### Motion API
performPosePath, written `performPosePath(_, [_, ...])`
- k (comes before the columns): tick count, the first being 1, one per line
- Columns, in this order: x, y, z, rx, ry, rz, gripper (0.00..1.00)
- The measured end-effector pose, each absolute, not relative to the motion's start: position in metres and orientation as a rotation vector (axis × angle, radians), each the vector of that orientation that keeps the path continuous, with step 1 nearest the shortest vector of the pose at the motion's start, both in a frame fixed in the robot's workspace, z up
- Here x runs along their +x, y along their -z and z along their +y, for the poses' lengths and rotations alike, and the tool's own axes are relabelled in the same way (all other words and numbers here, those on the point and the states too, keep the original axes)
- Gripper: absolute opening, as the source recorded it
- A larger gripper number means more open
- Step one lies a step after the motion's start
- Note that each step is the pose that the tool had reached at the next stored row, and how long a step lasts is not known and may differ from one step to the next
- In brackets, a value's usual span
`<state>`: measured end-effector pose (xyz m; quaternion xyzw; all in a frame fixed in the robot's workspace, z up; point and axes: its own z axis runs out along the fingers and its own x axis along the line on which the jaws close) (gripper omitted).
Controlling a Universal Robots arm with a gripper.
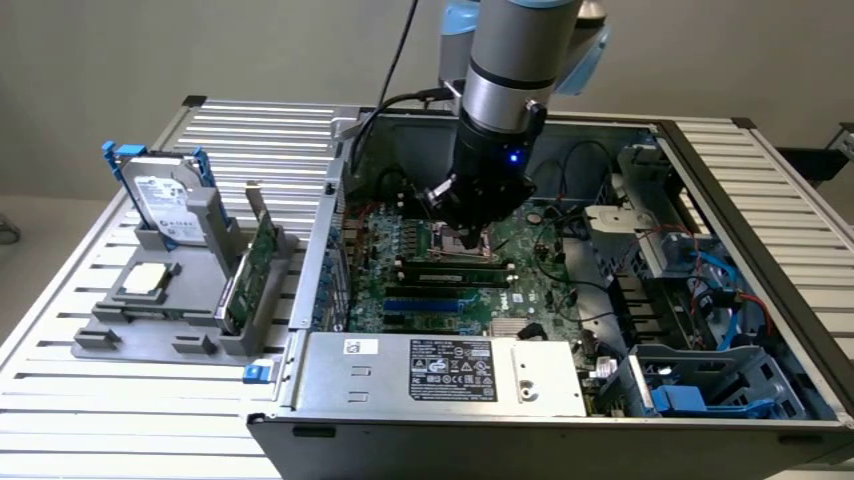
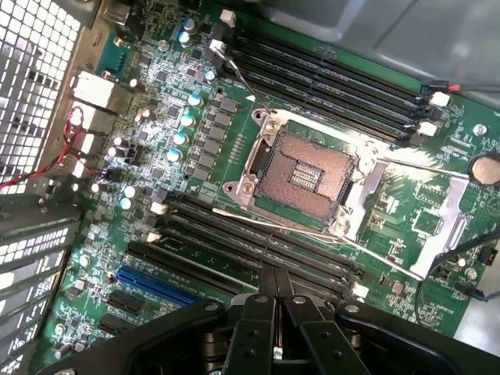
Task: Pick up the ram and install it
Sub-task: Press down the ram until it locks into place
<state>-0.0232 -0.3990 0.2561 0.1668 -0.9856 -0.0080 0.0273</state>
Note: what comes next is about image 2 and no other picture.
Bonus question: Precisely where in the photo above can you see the blue expansion slot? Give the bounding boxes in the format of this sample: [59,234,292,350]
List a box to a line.
[114,265,201,309]

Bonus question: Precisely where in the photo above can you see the red and black twisted wire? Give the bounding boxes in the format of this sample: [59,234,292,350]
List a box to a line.
[0,110,103,191]

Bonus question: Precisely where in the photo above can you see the grey metal drive cage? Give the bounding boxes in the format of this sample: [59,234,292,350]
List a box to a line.
[255,0,500,93]

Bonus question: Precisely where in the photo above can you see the black looped wire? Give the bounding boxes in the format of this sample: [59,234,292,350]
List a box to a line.
[412,233,500,326]

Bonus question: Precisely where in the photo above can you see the silver rear port block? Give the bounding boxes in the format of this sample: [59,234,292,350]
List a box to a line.
[69,71,120,136]

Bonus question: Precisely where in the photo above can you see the blue wire with black plug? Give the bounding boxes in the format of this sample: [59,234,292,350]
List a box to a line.
[454,282,490,302]

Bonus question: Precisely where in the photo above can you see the red black wire with plug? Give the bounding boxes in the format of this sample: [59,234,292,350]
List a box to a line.
[420,79,500,95]

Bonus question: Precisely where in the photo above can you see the black RAM slot white latches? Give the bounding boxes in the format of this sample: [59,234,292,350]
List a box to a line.
[147,231,263,292]
[220,9,451,107]
[149,200,369,301]
[208,37,438,137]

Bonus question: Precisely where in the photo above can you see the CPU socket with gold pins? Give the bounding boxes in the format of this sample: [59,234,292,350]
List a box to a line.
[221,108,377,240]

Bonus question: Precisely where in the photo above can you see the short black expansion slot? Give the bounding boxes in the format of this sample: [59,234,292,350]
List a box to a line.
[98,313,134,338]
[106,290,146,318]

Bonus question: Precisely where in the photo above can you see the thin metal locking lever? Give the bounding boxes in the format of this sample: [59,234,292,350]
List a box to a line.
[212,208,426,280]

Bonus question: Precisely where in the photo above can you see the grey metal PC case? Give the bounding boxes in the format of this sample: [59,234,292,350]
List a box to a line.
[0,0,500,375]

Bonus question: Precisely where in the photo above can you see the silver socket cover frame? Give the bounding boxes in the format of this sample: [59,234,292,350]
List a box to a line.
[343,154,470,281]

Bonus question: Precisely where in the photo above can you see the green motherboard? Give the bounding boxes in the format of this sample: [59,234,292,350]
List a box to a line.
[38,0,500,375]

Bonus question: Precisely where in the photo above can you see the thin grey wire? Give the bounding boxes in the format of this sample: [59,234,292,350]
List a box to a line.
[216,50,275,117]

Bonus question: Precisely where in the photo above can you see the silver coin cell battery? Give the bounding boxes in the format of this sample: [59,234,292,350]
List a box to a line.
[470,152,500,185]

